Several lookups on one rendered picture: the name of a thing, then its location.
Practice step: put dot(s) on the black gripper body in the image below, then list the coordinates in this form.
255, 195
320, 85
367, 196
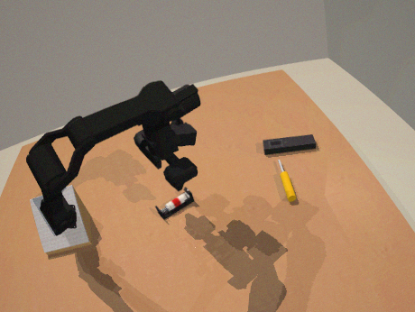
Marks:
180, 170

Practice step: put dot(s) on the yellow-handled screwdriver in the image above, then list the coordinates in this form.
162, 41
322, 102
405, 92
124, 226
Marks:
287, 184

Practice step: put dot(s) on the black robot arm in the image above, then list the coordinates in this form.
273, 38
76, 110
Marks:
154, 108

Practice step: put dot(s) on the white cylindrical battery with red band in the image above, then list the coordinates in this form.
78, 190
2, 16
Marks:
177, 201

